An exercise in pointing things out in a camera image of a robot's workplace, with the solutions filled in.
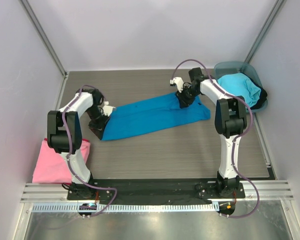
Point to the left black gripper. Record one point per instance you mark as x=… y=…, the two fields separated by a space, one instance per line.
x=98 y=129

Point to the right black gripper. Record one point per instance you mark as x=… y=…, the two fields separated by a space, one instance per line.
x=184 y=99

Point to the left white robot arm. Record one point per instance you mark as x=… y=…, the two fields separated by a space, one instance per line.
x=64 y=136

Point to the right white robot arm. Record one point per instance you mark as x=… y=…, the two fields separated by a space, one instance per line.
x=230 y=121

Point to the blue translucent plastic bin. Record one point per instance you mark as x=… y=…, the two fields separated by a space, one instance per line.
x=234 y=67

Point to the light blue t shirt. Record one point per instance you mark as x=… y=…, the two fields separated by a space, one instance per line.
x=239 y=84

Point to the pink folded t shirt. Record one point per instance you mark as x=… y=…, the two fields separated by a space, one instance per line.
x=50 y=167

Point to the black t shirt in bin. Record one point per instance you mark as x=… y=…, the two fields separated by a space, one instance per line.
x=261 y=96

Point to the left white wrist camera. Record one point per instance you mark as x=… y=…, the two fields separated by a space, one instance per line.
x=107 y=109

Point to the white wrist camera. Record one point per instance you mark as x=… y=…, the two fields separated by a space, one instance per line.
x=107 y=109
x=178 y=83

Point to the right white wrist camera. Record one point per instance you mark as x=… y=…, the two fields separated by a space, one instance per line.
x=178 y=83

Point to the left aluminium corner post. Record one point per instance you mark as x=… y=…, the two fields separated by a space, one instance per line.
x=43 y=36

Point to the aluminium corner post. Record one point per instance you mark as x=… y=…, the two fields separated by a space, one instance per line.
x=270 y=19
x=43 y=36

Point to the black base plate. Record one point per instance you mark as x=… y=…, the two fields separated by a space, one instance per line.
x=171 y=191

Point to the right aluminium corner post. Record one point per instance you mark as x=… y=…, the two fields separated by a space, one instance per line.
x=270 y=19

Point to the slotted white cable duct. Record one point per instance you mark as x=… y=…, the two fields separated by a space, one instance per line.
x=79 y=207

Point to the aluminium front rail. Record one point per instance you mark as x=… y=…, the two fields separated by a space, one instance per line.
x=55 y=193

